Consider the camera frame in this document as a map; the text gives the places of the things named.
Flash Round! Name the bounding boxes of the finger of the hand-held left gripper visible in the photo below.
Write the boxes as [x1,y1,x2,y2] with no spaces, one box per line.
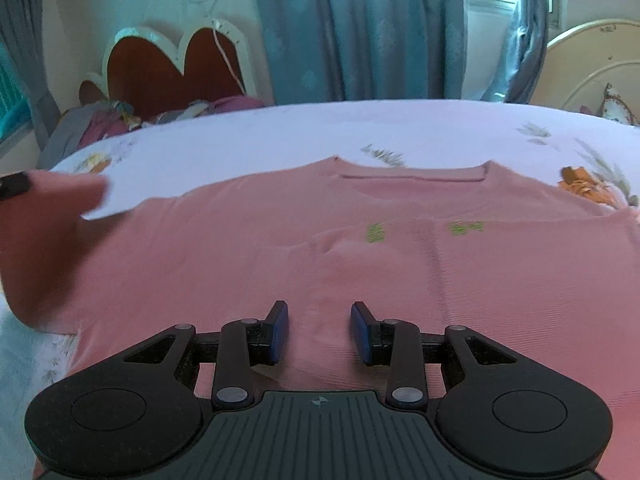
[0,172,29,202]

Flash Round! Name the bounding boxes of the ornate pillow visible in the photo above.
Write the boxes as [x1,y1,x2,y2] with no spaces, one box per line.
[599,82,640,127]

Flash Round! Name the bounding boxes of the pink knit shirt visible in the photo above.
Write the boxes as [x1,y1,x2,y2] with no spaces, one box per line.
[0,157,640,480]

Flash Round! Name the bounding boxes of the tied blue curtain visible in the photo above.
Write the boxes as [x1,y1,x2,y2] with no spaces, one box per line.
[504,0,557,104]

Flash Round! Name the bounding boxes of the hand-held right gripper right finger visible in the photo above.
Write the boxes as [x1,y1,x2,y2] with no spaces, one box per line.
[350,301,518,409]

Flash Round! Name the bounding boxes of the cream arched headboard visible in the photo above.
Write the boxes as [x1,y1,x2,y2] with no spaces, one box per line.
[529,19,640,113]

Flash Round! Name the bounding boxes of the grey curtain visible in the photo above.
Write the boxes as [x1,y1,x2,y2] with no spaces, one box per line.
[0,0,63,171]

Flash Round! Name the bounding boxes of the pile of clothes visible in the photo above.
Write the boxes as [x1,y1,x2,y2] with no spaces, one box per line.
[42,94,265,168]

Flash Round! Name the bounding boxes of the blue patterned curtain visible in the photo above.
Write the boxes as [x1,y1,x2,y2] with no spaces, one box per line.
[247,0,469,107]

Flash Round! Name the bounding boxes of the red heart-shaped headboard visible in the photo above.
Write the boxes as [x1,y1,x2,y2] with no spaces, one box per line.
[80,16,261,121]

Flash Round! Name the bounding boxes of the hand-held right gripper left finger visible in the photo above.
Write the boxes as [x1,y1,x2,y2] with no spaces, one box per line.
[122,300,291,411]

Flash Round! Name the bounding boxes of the floral bed sheet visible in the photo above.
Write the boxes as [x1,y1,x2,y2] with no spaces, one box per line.
[0,100,640,480]

